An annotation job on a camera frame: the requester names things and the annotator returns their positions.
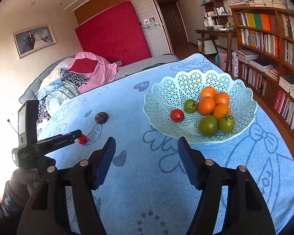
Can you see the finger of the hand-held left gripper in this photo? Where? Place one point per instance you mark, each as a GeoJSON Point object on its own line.
{"type": "Point", "coordinates": [76, 134]}

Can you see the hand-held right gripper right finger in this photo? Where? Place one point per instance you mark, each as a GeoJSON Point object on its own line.
{"type": "Point", "coordinates": [187, 164]}

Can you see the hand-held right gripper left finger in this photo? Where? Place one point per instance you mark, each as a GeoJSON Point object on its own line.
{"type": "Point", "coordinates": [105, 164]}

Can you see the red tomato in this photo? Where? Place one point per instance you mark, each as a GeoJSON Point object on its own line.
{"type": "Point", "coordinates": [177, 115]}
{"type": "Point", "coordinates": [82, 140]}

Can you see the green tomato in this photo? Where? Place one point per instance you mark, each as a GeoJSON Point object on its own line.
{"type": "Point", "coordinates": [190, 106]}
{"type": "Point", "coordinates": [226, 125]}
{"type": "Point", "coordinates": [208, 125]}

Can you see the large orange tangerine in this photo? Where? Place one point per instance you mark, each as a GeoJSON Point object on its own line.
{"type": "Point", "coordinates": [206, 105]}

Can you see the smooth small orange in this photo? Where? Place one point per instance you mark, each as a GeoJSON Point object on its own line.
{"type": "Point", "coordinates": [222, 112]}

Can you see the light blue lattice basket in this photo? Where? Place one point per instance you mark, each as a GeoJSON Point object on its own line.
{"type": "Point", "coordinates": [166, 95]}

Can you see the person's left hand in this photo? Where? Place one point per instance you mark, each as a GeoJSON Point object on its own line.
{"type": "Point", "coordinates": [24, 178]}

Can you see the blue printed towel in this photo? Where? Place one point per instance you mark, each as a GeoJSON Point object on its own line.
{"type": "Point", "coordinates": [137, 176]}

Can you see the leopard print cloth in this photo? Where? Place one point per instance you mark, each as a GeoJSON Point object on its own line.
{"type": "Point", "coordinates": [42, 115]}
{"type": "Point", "coordinates": [73, 78]}

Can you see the green floral cloth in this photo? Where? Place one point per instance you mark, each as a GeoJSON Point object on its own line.
{"type": "Point", "coordinates": [61, 95]}

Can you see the denim garment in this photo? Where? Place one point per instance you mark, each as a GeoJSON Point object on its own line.
{"type": "Point", "coordinates": [50, 89]}

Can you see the pale floral quilt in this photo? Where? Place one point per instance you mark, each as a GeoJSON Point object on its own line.
{"type": "Point", "coordinates": [54, 74]}

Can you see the pink cloth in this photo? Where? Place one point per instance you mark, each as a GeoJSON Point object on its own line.
{"type": "Point", "coordinates": [100, 73]}

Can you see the red cloth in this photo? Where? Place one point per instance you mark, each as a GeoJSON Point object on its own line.
{"type": "Point", "coordinates": [83, 65]}

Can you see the red mattress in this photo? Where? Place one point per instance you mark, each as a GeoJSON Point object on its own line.
{"type": "Point", "coordinates": [112, 36]}

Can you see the pink bin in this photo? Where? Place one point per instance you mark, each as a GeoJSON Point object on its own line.
{"type": "Point", "coordinates": [221, 60]}

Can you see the white printed bag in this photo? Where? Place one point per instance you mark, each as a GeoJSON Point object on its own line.
{"type": "Point", "coordinates": [235, 63]}

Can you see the white storage box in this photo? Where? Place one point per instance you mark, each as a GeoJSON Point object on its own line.
{"type": "Point", "coordinates": [207, 46]}

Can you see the white and wood wardrobe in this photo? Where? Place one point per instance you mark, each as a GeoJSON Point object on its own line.
{"type": "Point", "coordinates": [156, 36]}

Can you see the wooden desk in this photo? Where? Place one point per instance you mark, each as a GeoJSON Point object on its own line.
{"type": "Point", "coordinates": [210, 31]}

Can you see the wooden bookshelf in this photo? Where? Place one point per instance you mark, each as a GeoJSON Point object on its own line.
{"type": "Point", "coordinates": [281, 61]}

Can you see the dark wooden door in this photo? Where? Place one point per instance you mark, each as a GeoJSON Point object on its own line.
{"type": "Point", "coordinates": [171, 24]}

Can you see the wooden desk hutch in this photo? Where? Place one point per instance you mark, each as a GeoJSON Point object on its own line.
{"type": "Point", "coordinates": [218, 3]}

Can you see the framed wall photo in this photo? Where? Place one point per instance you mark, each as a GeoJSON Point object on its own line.
{"type": "Point", "coordinates": [34, 40]}

